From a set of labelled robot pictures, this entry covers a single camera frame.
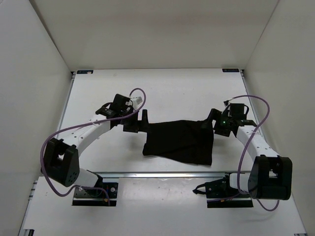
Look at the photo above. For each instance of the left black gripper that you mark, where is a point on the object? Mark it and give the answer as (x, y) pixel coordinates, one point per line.
(138, 125)

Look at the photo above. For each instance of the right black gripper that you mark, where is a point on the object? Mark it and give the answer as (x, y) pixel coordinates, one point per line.
(215, 115)

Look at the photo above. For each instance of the black skirt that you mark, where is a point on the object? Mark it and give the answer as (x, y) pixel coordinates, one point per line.
(182, 140)

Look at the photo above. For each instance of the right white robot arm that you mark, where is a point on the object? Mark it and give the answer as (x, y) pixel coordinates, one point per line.
(271, 174)

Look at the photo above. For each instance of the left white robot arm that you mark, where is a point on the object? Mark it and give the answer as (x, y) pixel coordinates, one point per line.
(61, 156)

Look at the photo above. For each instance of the right blue label sticker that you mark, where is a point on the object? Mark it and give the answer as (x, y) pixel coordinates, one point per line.
(230, 70)

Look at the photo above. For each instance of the blue label sticker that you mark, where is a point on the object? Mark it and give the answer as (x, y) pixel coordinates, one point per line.
(84, 72)
(230, 70)

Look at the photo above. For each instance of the left blue label sticker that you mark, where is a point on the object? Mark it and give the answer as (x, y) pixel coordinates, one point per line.
(84, 72)

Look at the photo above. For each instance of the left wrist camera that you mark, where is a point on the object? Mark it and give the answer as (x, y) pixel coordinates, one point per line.
(136, 101)

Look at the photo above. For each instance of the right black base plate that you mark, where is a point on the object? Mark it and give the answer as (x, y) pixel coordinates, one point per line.
(220, 194)

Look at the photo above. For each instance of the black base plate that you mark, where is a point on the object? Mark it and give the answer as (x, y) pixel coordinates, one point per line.
(220, 194)
(97, 198)

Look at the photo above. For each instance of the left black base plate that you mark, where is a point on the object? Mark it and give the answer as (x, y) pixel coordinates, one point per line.
(97, 198)

